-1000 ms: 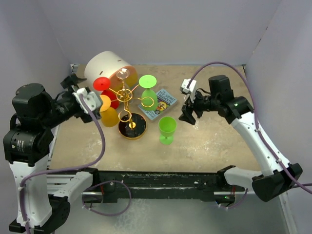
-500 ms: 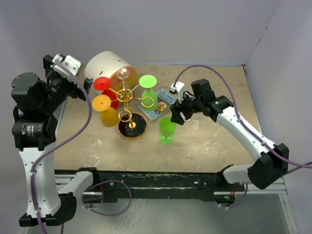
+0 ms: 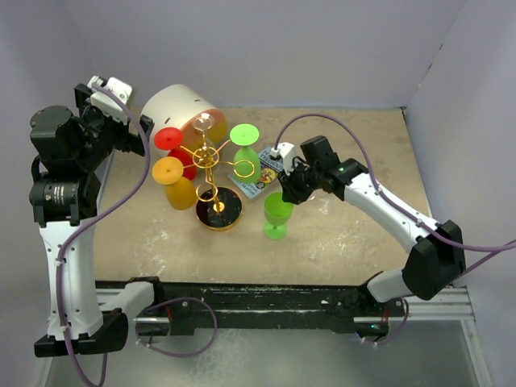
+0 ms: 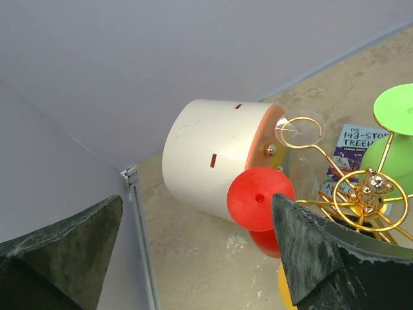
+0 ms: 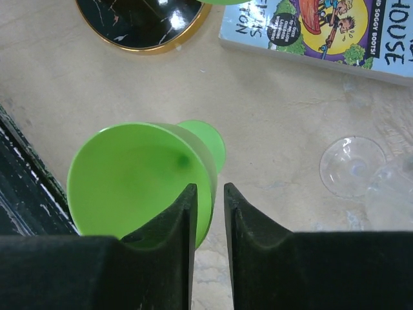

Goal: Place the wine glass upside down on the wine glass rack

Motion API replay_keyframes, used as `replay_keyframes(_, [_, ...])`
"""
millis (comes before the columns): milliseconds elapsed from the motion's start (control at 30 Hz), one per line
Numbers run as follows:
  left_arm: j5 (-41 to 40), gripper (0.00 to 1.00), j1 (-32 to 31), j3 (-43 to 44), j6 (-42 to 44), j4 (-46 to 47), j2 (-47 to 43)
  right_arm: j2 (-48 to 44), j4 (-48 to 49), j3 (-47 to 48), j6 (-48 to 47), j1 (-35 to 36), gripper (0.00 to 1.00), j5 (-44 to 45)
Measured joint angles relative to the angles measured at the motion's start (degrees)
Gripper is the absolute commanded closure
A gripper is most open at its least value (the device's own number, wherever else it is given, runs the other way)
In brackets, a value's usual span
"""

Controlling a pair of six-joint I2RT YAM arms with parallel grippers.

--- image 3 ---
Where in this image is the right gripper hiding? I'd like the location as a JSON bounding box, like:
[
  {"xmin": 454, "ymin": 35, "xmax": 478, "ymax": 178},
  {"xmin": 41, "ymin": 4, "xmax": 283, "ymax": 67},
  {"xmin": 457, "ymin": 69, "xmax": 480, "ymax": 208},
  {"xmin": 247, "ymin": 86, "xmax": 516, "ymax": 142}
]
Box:
[{"xmin": 278, "ymin": 160, "xmax": 322, "ymax": 204}]

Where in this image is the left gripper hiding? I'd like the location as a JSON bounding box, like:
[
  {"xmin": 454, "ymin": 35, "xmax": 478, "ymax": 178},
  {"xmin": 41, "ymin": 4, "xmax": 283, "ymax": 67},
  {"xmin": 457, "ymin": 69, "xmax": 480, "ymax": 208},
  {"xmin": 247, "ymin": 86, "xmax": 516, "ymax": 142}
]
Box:
[{"xmin": 73, "ymin": 85, "xmax": 152, "ymax": 170}]

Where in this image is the red plastic goblet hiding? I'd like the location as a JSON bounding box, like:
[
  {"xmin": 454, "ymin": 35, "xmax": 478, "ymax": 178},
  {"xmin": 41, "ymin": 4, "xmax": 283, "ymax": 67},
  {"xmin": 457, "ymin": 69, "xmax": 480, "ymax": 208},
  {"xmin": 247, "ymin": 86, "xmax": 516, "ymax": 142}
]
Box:
[{"xmin": 154, "ymin": 127, "xmax": 198, "ymax": 181}]

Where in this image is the green goblet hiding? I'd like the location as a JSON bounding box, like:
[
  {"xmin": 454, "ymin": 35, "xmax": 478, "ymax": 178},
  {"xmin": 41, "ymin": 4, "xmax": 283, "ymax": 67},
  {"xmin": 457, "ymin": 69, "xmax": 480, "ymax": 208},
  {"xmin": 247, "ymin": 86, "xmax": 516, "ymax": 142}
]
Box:
[
  {"xmin": 230, "ymin": 123, "xmax": 261, "ymax": 184},
  {"xmin": 263, "ymin": 192, "xmax": 294, "ymax": 240}
]

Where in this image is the orange plastic goblet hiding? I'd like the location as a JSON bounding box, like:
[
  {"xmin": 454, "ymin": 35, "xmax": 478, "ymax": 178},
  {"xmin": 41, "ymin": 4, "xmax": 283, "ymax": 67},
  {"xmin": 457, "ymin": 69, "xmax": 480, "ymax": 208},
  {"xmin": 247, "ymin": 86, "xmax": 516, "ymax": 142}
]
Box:
[{"xmin": 152, "ymin": 156, "xmax": 198, "ymax": 210}]

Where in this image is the clear wine glass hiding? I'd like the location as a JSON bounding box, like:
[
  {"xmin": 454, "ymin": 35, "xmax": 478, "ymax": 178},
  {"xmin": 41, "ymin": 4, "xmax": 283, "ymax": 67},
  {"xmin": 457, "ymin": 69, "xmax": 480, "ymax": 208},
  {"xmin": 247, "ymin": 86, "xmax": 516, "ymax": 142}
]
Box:
[{"xmin": 192, "ymin": 113, "xmax": 220, "ymax": 172}]

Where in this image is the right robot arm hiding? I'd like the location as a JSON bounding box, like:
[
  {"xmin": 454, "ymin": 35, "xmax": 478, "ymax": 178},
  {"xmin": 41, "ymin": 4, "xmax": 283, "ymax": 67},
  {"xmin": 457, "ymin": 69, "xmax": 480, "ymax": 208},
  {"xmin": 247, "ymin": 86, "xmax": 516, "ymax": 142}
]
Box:
[{"xmin": 270, "ymin": 135, "xmax": 466, "ymax": 315}]

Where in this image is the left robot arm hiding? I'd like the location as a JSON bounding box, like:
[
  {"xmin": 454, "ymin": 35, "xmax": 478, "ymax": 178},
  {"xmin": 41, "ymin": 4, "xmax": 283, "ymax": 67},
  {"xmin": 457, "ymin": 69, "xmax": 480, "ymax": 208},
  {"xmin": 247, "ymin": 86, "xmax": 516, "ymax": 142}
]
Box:
[{"xmin": 29, "ymin": 77, "xmax": 166, "ymax": 358}]

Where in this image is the gold wine glass rack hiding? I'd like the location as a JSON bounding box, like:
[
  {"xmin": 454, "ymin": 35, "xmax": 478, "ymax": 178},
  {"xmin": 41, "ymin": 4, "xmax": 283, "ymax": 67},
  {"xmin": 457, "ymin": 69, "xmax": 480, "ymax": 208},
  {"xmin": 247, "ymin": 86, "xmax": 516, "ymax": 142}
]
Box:
[{"xmin": 181, "ymin": 145, "xmax": 243, "ymax": 231}]

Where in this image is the colourful children's book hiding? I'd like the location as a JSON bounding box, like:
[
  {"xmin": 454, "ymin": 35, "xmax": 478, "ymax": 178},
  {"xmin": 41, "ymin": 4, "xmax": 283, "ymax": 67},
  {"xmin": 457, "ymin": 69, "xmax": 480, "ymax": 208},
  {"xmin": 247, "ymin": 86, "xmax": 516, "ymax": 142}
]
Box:
[{"xmin": 228, "ymin": 146, "xmax": 283, "ymax": 199}]

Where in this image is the white orange cylinder appliance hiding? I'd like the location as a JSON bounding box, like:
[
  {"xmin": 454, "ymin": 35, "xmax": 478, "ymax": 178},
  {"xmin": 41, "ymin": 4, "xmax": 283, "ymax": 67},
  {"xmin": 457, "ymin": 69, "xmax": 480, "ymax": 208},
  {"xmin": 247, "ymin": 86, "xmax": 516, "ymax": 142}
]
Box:
[{"xmin": 141, "ymin": 84, "xmax": 229, "ymax": 156}]

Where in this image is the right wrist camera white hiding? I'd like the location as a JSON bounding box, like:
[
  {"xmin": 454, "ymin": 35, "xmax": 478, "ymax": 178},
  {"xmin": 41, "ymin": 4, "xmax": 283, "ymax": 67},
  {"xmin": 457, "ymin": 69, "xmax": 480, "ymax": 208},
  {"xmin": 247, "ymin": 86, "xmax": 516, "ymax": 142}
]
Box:
[{"xmin": 269, "ymin": 142, "xmax": 296, "ymax": 176}]

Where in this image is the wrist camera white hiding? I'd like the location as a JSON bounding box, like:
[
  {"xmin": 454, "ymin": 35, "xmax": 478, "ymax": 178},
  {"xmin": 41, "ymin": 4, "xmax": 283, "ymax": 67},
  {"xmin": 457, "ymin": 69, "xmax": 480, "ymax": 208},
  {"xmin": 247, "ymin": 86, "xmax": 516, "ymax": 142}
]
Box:
[
  {"xmin": 269, "ymin": 142, "xmax": 296, "ymax": 176},
  {"xmin": 87, "ymin": 76, "xmax": 133, "ymax": 124}
]

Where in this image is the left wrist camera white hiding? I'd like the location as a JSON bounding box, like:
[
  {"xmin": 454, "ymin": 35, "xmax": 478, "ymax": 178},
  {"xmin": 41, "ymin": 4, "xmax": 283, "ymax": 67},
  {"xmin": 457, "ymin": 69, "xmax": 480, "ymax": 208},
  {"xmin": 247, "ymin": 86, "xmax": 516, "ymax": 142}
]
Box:
[{"xmin": 87, "ymin": 76, "xmax": 133, "ymax": 124}]

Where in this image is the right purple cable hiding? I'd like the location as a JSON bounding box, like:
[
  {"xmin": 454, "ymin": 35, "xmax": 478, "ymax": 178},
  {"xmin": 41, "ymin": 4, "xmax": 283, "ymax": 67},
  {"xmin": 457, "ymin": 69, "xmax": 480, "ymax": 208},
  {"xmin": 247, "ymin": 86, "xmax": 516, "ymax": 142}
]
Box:
[{"xmin": 274, "ymin": 113, "xmax": 516, "ymax": 279}]

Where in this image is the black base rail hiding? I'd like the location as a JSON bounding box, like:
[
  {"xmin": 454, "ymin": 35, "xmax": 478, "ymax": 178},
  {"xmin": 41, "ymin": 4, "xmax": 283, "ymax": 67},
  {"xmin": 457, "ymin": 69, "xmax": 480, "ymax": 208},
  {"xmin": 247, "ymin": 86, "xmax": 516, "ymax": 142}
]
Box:
[{"xmin": 135, "ymin": 282, "xmax": 405, "ymax": 336}]

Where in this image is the purple cable loop front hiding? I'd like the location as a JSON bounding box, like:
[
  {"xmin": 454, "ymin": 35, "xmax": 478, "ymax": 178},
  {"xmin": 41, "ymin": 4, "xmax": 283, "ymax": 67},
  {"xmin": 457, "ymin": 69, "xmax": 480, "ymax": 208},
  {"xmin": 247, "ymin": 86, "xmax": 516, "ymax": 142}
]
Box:
[{"xmin": 135, "ymin": 297, "xmax": 218, "ymax": 357}]

